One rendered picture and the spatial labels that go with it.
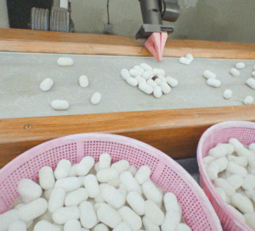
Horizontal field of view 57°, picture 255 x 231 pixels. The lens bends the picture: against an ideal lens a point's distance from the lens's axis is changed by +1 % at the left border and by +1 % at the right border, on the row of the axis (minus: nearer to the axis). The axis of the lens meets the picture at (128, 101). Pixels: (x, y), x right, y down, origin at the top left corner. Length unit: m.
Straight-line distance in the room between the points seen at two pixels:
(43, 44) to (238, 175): 0.55
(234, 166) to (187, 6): 2.79
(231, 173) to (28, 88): 0.41
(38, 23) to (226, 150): 0.66
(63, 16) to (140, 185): 0.64
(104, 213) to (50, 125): 0.16
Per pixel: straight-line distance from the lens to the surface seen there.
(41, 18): 0.85
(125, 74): 0.57
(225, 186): 0.40
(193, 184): 0.34
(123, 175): 0.35
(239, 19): 2.71
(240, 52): 0.98
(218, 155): 0.45
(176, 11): 0.81
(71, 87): 0.53
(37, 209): 0.32
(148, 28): 0.70
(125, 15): 2.77
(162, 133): 0.42
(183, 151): 0.48
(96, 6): 2.65
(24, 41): 0.69
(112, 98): 0.50
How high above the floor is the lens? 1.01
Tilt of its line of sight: 33 degrees down
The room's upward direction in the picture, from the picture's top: 11 degrees clockwise
